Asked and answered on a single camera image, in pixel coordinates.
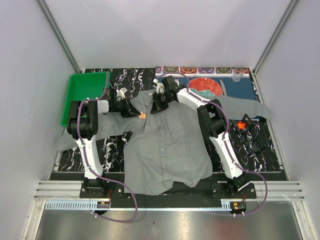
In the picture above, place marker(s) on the orange flower brooch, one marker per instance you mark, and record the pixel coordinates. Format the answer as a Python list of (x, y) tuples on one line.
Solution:
[(241, 126), (142, 116)]

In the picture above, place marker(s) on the black brooch stand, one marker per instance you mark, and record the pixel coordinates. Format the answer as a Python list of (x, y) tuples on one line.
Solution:
[(248, 121), (254, 146)]

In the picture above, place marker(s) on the red and teal plate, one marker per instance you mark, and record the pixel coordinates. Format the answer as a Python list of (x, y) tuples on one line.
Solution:
[(205, 86)]

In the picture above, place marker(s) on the far black brooch stand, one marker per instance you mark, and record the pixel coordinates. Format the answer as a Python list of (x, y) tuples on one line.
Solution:
[(248, 121)]

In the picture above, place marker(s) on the near black brooch stand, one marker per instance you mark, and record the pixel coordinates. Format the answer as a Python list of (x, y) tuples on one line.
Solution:
[(254, 146)]

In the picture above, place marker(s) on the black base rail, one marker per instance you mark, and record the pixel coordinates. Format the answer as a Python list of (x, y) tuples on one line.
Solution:
[(209, 187)]

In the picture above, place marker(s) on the grey button shirt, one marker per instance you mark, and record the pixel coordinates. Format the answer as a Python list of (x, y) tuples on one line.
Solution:
[(164, 148)]

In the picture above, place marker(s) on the clear drinking glass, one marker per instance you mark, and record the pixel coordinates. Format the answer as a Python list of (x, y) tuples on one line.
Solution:
[(238, 73)]

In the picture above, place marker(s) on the silver knife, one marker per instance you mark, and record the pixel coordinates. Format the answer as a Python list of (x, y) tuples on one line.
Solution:
[(223, 87)]

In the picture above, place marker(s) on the blue patterned placemat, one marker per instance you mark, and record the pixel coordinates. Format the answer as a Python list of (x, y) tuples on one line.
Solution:
[(244, 89)]

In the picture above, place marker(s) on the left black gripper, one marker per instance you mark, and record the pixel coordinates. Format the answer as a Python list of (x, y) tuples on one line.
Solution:
[(130, 111)]

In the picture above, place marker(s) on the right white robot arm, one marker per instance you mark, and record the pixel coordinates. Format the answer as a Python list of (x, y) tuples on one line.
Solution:
[(213, 123)]

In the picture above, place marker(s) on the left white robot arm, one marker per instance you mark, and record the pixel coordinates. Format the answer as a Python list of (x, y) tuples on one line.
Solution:
[(83, 125)]

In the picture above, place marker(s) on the green plastic bin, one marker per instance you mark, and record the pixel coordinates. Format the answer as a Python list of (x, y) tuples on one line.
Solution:
[(82, 86)]

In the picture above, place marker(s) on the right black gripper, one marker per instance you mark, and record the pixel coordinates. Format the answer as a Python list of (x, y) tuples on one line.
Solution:
[(157, 106)]

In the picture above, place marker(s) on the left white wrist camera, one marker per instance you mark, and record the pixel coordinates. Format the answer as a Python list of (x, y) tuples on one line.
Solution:
[(121, 94)]

